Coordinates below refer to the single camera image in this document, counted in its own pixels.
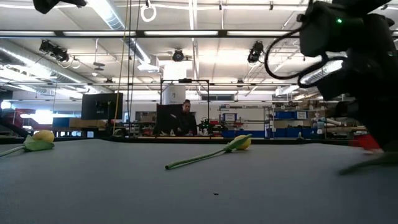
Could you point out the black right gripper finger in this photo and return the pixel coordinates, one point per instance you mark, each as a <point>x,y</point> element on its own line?
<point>382,124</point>

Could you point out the red artificial flower stem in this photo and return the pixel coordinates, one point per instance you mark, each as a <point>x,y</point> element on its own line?
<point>367,141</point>

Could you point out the yellow tulip with green stem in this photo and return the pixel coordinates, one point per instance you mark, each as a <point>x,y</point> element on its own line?
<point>43,136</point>
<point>244,143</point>

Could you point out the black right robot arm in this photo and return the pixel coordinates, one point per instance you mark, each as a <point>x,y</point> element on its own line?
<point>360,4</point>

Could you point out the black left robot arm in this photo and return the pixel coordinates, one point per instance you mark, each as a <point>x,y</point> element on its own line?
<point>46,4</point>

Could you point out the row of blue bins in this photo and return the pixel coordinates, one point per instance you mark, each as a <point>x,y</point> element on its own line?
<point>280,133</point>

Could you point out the person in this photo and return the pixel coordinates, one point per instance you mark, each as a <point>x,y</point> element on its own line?
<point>186,121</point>

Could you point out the white cylindrical tank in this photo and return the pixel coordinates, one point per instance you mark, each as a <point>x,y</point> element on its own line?
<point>174,95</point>

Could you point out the blue grey table mat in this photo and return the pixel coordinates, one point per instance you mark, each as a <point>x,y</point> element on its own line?
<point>186,193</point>

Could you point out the black screen by person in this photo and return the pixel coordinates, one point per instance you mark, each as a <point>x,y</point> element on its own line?
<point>166,118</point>

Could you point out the black background monitor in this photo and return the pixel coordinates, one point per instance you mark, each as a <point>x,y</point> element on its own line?
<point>101,105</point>

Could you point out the brown cardboard box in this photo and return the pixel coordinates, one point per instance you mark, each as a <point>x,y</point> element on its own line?
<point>87,123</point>

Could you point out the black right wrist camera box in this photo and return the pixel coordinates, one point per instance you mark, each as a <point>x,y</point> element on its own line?
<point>326,34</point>

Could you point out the black hanging ceiling camera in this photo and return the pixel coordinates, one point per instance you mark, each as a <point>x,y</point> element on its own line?
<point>255,53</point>
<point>178,56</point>
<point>56,51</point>

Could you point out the black tall stand frame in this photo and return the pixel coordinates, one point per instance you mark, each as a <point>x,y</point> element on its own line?
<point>185,81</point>

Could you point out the black overhead frame bar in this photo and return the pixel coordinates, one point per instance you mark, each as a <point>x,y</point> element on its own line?
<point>140,34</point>

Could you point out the black table frame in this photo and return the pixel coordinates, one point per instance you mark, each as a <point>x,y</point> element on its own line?
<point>124,139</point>

